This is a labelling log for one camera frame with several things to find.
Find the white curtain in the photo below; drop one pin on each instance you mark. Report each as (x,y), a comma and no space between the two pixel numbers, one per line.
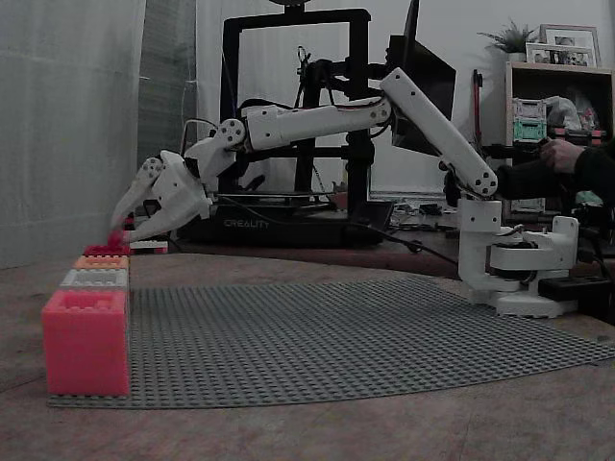
(67,120)

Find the wooden shelf unit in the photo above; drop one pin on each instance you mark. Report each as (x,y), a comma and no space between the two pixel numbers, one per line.
(557,81)

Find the large pink brick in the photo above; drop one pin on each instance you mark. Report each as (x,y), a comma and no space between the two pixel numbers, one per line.
(86,346)

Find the white storage crate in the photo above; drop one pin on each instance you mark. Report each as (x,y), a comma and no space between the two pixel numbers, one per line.
(528,109)

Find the black Creality 3D printer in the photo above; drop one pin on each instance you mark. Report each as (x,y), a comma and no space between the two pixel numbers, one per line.
(288,225)

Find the black computer monitor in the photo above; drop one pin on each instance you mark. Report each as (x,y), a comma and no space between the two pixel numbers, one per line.
(427,72)

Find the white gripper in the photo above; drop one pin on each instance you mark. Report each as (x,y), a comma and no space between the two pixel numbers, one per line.
(174,188)

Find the grey brick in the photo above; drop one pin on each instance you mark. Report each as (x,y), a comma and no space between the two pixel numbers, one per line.
(93,279)

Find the large white picture frame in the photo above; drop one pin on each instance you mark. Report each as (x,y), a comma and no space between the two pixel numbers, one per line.
(572,36)

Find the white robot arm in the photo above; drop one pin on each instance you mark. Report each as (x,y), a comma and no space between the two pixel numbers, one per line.
(432,129)

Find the person's hand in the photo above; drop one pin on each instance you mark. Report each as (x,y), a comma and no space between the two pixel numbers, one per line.
(564,156)

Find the grey studded baseplate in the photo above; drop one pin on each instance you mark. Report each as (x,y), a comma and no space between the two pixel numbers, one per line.
(312,336)

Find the dark sleeved forearm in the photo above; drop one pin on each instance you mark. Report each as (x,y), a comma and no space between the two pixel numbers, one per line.
(598,170)

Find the potted green plant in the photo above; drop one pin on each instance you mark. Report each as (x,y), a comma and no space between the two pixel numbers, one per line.
(513,38)

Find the black power strip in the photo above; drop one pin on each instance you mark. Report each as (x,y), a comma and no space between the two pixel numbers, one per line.
(572,287)

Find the red brick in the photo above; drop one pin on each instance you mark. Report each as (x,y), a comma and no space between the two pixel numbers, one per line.
(105,250)

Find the green storage crate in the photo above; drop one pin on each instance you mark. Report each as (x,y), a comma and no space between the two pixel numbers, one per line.
(528,130)

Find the orange brick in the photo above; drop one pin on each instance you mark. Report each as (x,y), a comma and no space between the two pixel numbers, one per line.
(102,262)

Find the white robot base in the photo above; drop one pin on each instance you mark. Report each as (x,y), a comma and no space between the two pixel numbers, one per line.
(519,269)

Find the small white picture frame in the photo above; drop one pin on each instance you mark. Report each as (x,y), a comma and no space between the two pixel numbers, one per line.
(559,56)

